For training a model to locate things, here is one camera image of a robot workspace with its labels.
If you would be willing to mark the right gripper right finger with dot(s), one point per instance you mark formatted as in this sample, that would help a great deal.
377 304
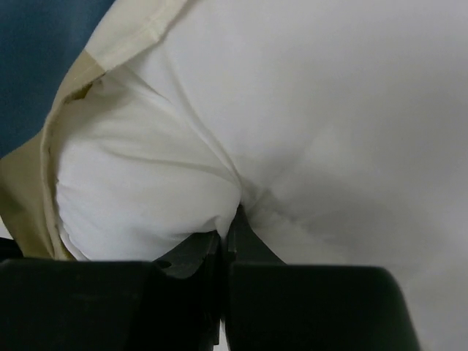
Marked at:
271 305

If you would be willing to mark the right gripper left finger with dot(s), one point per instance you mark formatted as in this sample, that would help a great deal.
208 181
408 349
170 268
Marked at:
166 304

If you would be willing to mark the white pillow yellow trim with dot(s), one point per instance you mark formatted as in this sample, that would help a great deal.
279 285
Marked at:
340 126

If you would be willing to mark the blue tan white pillowcase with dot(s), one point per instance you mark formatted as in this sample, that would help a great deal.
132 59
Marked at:
51 52

